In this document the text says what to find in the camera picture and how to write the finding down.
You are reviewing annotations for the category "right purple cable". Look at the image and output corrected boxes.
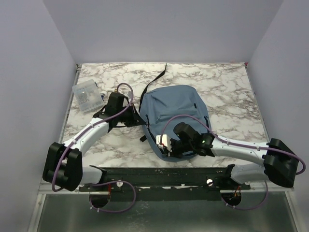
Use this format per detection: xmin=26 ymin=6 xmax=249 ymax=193
xmin=161 ymin=115 xmax=306 ymax=210

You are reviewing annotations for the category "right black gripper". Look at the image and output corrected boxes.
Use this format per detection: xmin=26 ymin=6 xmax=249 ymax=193
xmin=164 ymin=138 xmax=194 ymax=160

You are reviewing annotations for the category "white plastic fitting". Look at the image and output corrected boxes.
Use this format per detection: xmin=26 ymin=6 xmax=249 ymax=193
xmin=100 ymin=88 xmax=118 ymax=98

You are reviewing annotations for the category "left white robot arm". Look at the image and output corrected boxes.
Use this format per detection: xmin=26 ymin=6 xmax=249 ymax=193
xmin=42 ymin=92 xmax=145 ymax=191

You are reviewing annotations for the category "blue student backpack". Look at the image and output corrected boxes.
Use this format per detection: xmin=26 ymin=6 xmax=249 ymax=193
xmin=139 ymin=85 xmax=211 ymax=162

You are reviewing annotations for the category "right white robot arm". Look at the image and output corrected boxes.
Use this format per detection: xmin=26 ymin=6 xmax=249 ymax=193
xmin=168 ymin=122 xmax=299 ymax=189

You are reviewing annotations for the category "aluminium mounting rail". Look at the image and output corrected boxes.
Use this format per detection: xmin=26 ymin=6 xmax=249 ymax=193
xmin=37 ymin=178 xmax=295 ymax=194

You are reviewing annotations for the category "clear plastic storage box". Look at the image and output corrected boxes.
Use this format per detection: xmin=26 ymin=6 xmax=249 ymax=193
xmin=72 ymin=79 xmax=103 ymax=113

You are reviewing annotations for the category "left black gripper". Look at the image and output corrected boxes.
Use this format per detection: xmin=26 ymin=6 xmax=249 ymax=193
xmin=116 ymin=102 xmax=145 ymax=127

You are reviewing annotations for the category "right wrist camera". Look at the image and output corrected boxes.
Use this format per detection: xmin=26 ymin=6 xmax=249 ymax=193
xmin=156 ymin=134 xmax=172 ymax=157

